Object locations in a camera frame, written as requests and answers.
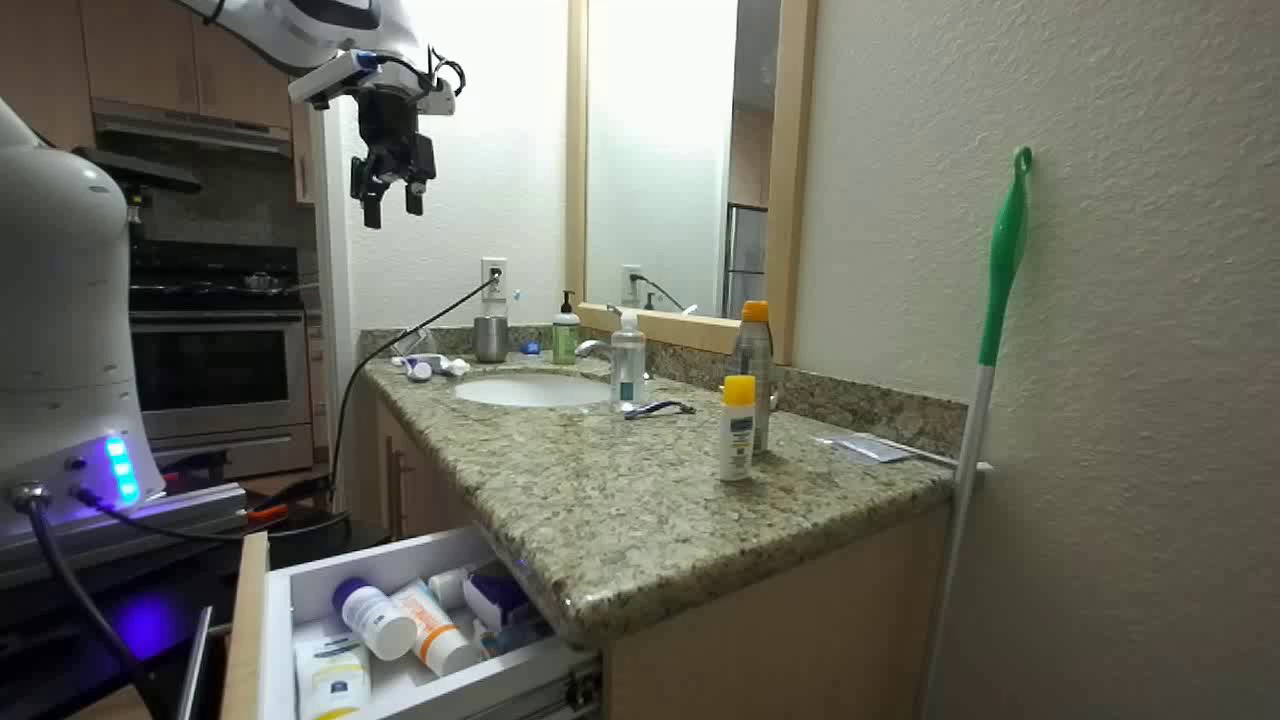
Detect wooden framed mirror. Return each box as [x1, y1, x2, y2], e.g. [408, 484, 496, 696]
[559, 0, 824, 366]

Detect thick black power cable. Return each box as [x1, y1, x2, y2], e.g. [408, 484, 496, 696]
[324, 267, 506, 502]

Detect wooden vanity cabinet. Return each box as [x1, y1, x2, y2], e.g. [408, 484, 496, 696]
[338, 385, 960, 720]

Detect aluminium mounting rail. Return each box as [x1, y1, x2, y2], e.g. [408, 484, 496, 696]
[0, 482, 252, 591]

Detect white flat packet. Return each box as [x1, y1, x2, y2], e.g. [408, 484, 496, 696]
[829, 426, 928, 469]

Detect white pill bottle blue cap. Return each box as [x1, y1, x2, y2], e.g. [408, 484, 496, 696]
[330, 571, 422, 668]

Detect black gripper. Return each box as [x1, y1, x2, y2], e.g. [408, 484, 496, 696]
[350, 81, 444, 232]

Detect purple blue box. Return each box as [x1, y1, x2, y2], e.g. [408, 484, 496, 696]
[455, 563, 540, 647]

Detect clear plastic water bottle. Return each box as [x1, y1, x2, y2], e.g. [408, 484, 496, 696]
[607, 307, 652, 417]

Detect spray can orange cap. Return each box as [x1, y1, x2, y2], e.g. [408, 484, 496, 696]
[732, 295, 781, 463]

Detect white orange tube bottle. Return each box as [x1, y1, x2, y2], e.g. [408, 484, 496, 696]
[390, 577, 479, 681]

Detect white drawer wooden front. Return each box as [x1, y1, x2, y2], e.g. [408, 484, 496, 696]
[217, 522, 607, 720]

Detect stainless steel cup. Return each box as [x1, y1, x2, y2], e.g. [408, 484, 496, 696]
[472, 307, 517, 369]

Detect white labelled box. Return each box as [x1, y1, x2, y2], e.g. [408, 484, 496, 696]
[289, 625, 378, 720]

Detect stainless steel oven range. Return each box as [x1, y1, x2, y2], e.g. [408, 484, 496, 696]
[124, 236, 330, 489]

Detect steel range hood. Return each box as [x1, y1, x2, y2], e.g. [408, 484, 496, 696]
[84, 99, 303, 175]

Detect green handled mop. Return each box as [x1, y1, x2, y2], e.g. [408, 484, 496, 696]
[915, 139, 1040, 720]

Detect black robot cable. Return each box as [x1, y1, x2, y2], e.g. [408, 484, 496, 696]
[8, 484, 249, 705]

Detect white oval sink basin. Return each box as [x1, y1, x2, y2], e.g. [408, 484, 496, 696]
[448, 369, 620, 417]

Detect orange black clamp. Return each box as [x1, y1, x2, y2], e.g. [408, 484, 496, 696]
[246, 489, 332, 531]

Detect green soap bottle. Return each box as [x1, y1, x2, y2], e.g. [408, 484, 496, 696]
[548, 290, 585, 369]

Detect wooden kitchen wall cabinets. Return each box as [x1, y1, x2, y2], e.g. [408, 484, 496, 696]
[0, 0, 322, 151]

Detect white bottle yellow cap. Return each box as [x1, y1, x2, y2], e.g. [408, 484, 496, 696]
[715, 372, 765, 489]

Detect black robot cart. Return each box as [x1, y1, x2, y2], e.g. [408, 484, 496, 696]
[0, 510, 352, 720]

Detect dark blue pen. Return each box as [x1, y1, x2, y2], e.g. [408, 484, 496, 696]
[616, 393, 702, 426]

